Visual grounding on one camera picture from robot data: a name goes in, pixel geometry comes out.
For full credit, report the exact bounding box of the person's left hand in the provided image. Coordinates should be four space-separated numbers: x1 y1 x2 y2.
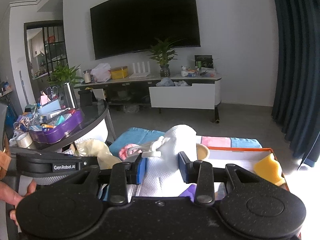
0 180 37 226

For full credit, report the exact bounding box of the pink knitted plush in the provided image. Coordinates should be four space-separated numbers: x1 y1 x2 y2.
118 144 141 160

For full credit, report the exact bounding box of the purple tissue pack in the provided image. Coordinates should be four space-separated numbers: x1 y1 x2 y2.
179 184 196 202

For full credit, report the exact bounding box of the clear tape roll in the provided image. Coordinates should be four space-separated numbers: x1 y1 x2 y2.
16 132 33 148

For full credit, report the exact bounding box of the blue striped towel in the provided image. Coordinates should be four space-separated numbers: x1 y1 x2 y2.
109 127 262 157

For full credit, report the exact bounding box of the cream rubber glove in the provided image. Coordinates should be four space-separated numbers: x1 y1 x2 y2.
75 139 122 170

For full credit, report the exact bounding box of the orange rimmed white tray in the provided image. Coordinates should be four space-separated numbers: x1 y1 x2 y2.
205 147 289 191

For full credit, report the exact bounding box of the purple tin tray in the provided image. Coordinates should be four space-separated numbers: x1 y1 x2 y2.
29 110 84 144

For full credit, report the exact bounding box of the round black side table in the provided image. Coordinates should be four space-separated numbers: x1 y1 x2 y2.
33 100 117 152

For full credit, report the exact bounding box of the yellow sponge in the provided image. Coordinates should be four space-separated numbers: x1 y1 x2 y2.
253 153 286 186

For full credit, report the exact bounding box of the white tv cabinet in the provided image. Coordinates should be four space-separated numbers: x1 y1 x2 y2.
76 75 222 124

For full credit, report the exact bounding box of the potted plant on table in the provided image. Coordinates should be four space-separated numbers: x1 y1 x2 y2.
47 64 83 110

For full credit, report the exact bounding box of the white wifi router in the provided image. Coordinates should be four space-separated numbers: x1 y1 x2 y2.
129 61 151 78

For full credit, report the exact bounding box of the yellow box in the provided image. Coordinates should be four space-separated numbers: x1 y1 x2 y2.
110 66 129 80

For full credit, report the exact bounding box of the white plastic bag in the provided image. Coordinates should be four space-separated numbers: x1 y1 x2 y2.
91 63 111 82

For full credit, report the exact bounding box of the dark green picture box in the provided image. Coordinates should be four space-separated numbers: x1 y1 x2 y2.
195 55 214 69

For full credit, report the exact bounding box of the dark teal curtain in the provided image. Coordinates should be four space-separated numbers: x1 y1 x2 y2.
272 0 319 167

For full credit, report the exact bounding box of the potted plant on cabinet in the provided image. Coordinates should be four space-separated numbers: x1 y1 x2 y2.
149 39 177 77

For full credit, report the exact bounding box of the black wall television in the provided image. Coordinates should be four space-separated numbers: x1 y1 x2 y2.
90 0 200 60

